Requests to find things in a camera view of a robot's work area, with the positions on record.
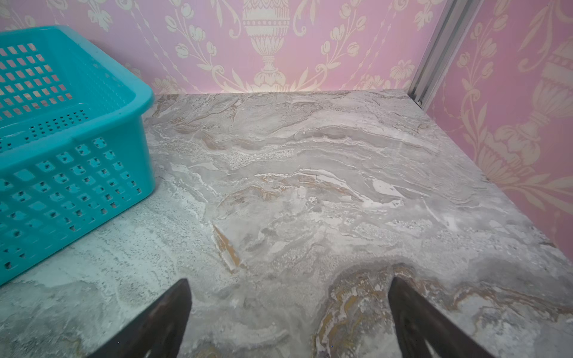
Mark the teal plastic mesh basket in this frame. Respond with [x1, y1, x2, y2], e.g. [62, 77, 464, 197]
[1, 26, 155, 283]

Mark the aluminium corner post right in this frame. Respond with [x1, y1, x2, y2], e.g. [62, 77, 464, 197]
[407, 0, 482, 111]

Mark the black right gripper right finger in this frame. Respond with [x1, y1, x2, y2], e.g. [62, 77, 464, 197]
[388, 277, 492, 357]

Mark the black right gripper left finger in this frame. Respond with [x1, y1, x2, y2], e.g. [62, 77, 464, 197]
[90, 278, 192, 358]

